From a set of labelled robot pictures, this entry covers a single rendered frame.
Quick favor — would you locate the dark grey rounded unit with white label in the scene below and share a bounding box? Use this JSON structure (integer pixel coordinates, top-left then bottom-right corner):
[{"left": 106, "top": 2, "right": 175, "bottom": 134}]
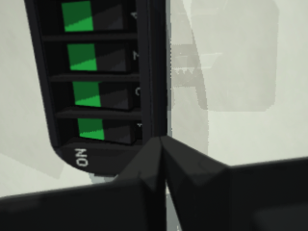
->
[{"left": 24, "top": 0, "right": 167, "bottom": 177}]

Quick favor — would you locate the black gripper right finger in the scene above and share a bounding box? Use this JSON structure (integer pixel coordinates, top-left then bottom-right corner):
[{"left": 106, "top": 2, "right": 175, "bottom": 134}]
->
[{"left": 160, "top": 136, "right": 308, "bottom": 231}]

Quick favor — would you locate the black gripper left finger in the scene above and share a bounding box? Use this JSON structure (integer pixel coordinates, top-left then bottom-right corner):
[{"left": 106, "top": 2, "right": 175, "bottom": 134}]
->
[{"left": 0, "top": 137, "right": 167, "bottom": 231}]

